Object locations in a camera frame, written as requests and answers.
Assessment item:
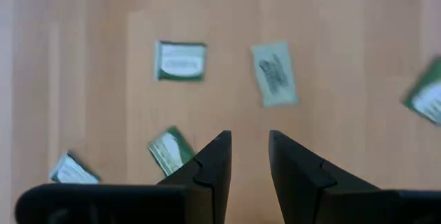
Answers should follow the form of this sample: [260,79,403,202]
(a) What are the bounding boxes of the Stevia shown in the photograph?
[250,40,300,109]

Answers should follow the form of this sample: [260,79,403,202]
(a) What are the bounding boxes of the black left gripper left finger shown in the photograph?
[15,130,233,224]

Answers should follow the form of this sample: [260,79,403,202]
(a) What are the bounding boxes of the green white Truvia packet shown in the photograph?
[147,125,196,178]
[154,40,208,82]
[49,150,101,185]
[401,55,441,127]

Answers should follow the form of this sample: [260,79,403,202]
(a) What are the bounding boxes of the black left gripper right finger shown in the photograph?
[268,130,441,224]

